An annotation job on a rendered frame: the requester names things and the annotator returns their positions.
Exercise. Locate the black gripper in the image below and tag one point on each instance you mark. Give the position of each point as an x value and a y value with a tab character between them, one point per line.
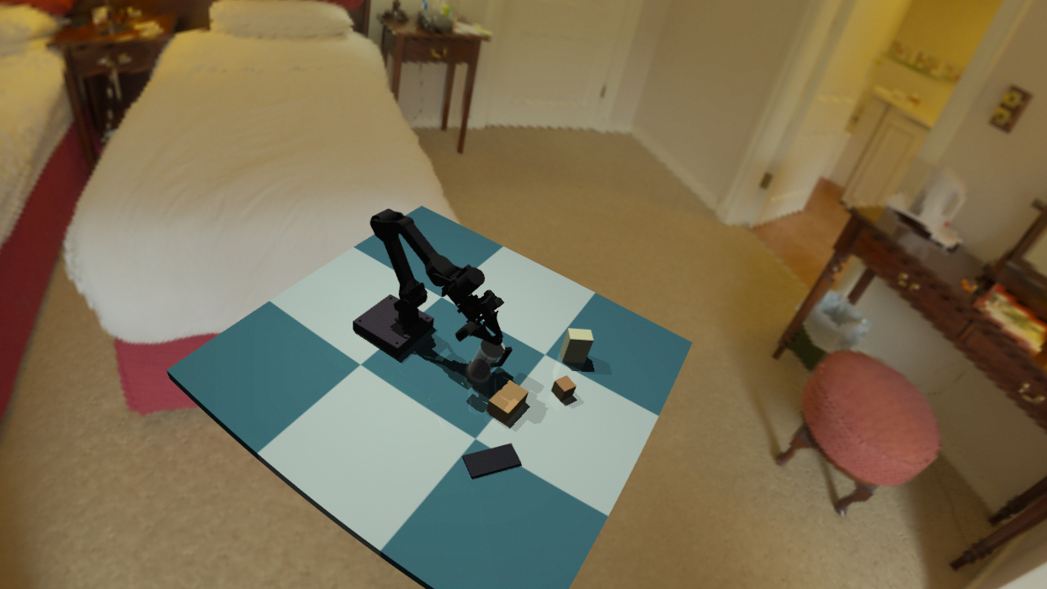
474	327

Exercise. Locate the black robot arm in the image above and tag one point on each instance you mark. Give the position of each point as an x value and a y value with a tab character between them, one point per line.
459	282

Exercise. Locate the glass french press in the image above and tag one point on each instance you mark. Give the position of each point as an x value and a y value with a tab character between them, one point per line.
486	357

